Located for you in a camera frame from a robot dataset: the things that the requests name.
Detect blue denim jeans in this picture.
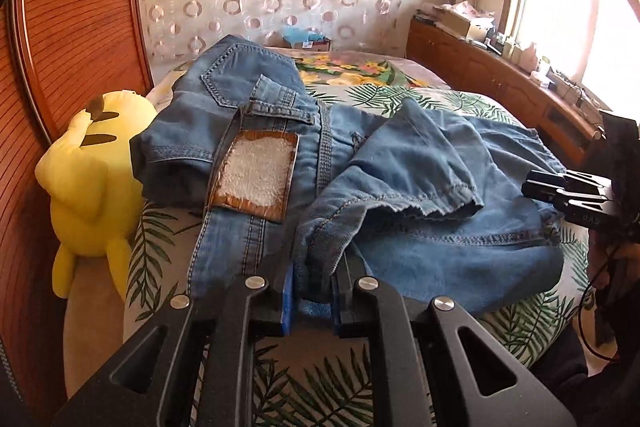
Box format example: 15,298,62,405
130,36,563,313

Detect person right hand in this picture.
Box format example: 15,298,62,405
588,231,639,311

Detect palm leaf print blanket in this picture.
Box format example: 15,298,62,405
121,83,597,427

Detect wooden sideboard cabinet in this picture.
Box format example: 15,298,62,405
406,18,601,173

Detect yellow plush toy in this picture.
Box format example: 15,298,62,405
35,90,156,298

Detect floral bed sheet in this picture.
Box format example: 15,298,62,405
144,48,452,101

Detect cardboard box on sideboard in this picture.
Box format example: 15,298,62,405
439,10,494,41

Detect blue tissue box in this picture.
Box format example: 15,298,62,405
282,27,332,52

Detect wooden slatted wardrobe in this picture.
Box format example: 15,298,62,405
1,0,152,426

